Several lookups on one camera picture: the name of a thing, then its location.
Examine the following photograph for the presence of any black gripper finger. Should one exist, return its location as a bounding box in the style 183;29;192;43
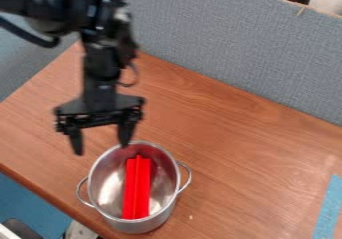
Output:
67;127;83;156
117;111;139;148

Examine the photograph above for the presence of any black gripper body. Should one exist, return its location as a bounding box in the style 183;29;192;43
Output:
53;94;144;134

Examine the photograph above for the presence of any red plastic block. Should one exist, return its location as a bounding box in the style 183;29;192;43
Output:
121;155;151;220

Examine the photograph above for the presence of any silver metal pot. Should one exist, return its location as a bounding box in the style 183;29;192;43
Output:
75;141;192;234

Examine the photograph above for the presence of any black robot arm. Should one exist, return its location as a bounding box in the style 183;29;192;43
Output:
0;0;144;155

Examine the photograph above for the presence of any white round object below table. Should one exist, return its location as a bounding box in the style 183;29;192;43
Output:
64;221;97;239

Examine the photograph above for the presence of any black object bottom left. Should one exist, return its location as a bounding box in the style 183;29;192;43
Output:
2;219;42;239

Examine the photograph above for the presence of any blue tape strip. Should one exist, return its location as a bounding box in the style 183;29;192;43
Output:
312;175;342;239

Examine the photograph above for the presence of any black cable loop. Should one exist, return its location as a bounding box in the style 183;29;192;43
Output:
116;61;140;88

